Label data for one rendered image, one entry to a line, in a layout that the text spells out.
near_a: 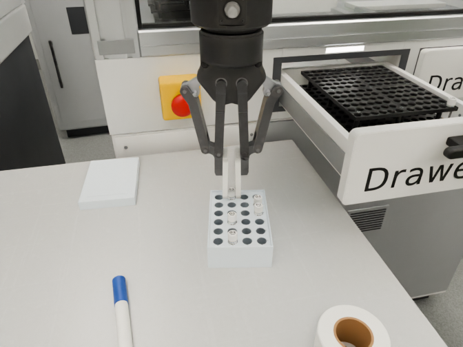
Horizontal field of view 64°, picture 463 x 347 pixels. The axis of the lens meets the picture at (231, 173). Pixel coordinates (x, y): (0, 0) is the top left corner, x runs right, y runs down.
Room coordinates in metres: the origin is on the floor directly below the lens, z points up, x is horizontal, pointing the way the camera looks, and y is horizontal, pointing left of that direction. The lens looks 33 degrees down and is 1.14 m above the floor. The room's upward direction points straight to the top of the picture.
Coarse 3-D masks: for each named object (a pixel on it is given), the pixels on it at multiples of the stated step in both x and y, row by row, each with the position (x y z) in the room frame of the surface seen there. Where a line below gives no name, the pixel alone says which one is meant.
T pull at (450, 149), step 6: (450, 138) 0.42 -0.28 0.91; (456, 138) 0.42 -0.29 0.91; (462, 138) 0.42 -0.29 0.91; (450, 144) 0.42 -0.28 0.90; (456, 144) 0.41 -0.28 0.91; (462, 144) 0.41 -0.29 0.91; (444, 150) 0.40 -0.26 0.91; (450, 150) 0.39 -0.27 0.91; (456, 150) 0.39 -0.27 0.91; (462, 150) 0.39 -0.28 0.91; (450, 156) 0.39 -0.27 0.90; (456, 156) 0.39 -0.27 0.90; (462, 156) 0.39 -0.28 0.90
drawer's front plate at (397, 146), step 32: (384, 128) 0.42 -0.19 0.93; (416, 128) 0.42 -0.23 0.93; (448, 128) 0.43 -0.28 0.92; (352, 160) 0.40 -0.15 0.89; (384, 160) 0.41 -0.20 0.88; (416, 160) 0.42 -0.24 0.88; (448, 160) 0.43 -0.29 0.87; (352, 192) 0.40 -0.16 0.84; (384, 192) 0.41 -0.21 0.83; (416, 192) 0.42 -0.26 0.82
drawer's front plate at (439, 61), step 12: (432, 48) 0.78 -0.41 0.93; (444, 48) 0.78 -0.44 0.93; (456, 48) 0.78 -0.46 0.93; (420, 60) 0.77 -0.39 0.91; (432, 60) 0.77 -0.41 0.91; (444, 60) 0.77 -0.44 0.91; (456, 60) 0.78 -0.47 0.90; (420, 72) 0.76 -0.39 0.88; (432, 72) 0.77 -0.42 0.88; (444, 72) 0.78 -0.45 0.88; (456, 72) 0.78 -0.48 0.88; (432, 84) 0.77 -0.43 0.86; (456, 84) 0.78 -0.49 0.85; (456, 96) 0.79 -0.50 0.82
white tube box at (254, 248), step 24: (216, 192) 0.46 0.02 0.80; (264, 192) 0.46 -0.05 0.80; (216, 216) 0.41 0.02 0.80; (240, 216) 0.41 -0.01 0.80; (264, 216) 0.41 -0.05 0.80; (216, 240) 0.36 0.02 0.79; (240, 240) 0.36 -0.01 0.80; (264, 240) 0.36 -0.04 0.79; (216, 264) 0.34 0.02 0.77; (240, 264) 0.34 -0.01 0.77; (264, 264) 0.34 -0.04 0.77
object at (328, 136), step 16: (336, 64) 0.79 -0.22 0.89; (352, 64) 0.79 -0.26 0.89; (368, 64) 0.79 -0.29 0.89; (384, 64) 0.79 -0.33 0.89; (288, 80) 0.69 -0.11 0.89; (304, 80) 0.76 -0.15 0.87; (416, 80) 0.69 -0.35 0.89; (288, 96) 0.67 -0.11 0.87; (304, 96) 0.61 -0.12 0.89; (448, 96) 0.61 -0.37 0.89; (288, 112) 0.67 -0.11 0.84; (304, 112) 0.59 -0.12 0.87; (320, 112) 0.54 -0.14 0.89; (304, 128) 0.58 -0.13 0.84; (320, 128) 0.53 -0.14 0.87; (336, 128) 0.48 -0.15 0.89; (320, 144) 0.52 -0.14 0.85; (336, 144) 0.47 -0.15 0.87; (336, 160) 0.46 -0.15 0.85
